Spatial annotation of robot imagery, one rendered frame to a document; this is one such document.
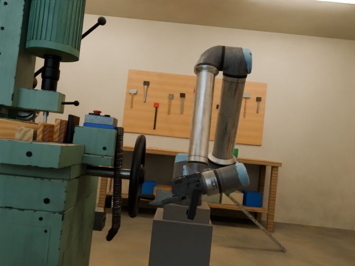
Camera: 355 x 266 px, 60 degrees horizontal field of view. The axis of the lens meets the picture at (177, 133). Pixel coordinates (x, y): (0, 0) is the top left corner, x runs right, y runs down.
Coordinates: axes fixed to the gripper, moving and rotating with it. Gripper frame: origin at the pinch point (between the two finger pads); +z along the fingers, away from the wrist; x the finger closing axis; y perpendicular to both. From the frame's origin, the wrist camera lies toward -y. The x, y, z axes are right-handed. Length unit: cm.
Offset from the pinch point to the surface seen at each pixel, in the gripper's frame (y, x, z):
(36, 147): 28, 37, 22
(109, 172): 16.0, 7.5, 11.3
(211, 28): 164, -322, -120
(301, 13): 132, -250, -216
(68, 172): 19.6, 25.7, 19.0
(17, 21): 72, 12, 27
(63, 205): 11.4, 27.6, 21.8
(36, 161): 24.6, 36.6, 22.5
